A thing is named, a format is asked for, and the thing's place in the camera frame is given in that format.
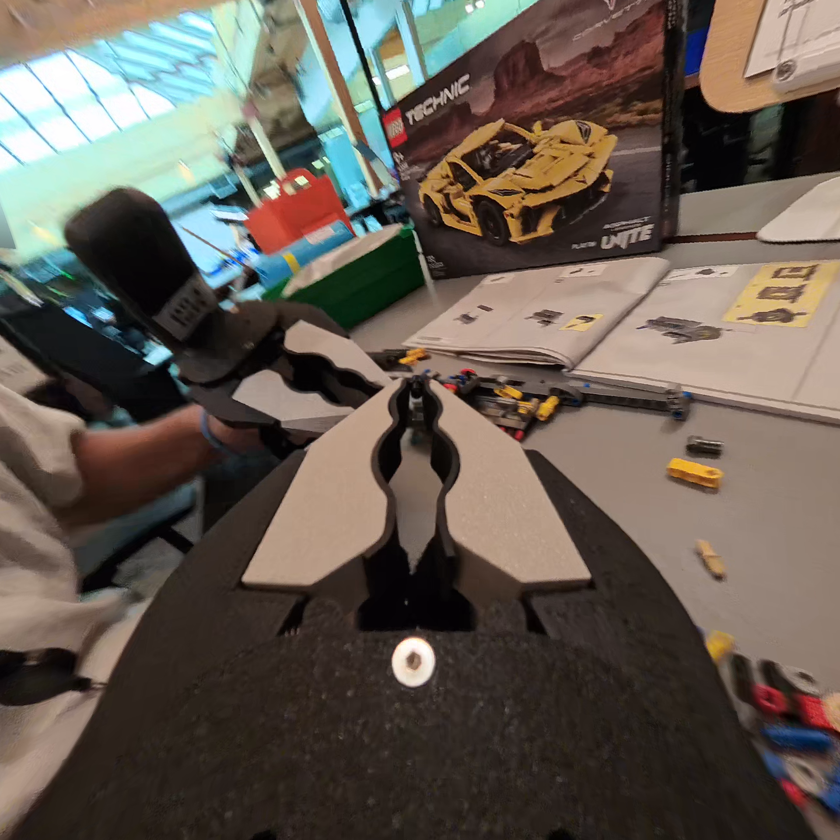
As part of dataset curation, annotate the yellow three-hole lego beam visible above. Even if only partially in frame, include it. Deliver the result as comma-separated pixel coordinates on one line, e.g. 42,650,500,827
666,457,724,490

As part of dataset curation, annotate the red plastic tote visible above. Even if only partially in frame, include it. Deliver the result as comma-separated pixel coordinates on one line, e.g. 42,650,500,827
244,169,352,253

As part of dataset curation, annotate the blue cylinder roll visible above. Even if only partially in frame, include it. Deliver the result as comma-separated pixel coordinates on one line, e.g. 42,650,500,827
256,220,355,286

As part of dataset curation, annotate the person's left forearm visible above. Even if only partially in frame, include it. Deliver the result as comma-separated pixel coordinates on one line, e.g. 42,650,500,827
69,403,263,526

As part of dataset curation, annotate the lego set box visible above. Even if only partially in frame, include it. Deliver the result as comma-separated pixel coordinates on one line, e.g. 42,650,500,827
381,0,686,280

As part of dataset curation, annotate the white paper bag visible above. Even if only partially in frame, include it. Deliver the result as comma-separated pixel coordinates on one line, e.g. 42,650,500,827
282,223,404,296

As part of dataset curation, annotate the pile of lego pins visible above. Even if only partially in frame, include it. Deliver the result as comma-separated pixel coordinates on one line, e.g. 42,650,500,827
705,630,840,815

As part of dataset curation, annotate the white shirt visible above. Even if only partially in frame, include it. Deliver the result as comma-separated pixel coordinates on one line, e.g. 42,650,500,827
0,341,132,834

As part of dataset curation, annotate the instruction booklet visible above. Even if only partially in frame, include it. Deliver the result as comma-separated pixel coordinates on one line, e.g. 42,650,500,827
403,257,840,424

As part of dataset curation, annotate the lego chassis assembly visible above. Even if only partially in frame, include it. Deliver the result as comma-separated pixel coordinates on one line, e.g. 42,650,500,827
436,371,693,441

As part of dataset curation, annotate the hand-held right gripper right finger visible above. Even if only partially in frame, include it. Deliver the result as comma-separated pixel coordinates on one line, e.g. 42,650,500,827
420,379,594,629

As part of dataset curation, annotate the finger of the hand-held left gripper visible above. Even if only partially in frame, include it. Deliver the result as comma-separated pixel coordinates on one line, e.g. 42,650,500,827
279,320,395,411
233,371,358,439

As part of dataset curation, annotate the green plastic bin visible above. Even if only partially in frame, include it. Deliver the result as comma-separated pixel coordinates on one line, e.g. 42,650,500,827
262,223,427,329

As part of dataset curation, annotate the printed instruction sheet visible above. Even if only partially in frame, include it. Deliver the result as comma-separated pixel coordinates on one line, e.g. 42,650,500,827
745,0,840,93

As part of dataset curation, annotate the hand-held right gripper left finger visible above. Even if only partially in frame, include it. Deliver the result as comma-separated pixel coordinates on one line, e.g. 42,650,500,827
241,379,413,629

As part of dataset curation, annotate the wooden document board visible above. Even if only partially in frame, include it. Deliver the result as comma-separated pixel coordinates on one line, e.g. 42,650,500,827
699,0,840,114

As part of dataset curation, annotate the small lego beam assembly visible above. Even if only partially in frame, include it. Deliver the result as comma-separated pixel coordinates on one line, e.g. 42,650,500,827
406,374,434,447

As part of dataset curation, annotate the white stand base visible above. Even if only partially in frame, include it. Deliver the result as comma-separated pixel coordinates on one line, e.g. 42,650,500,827
758,177,840,244

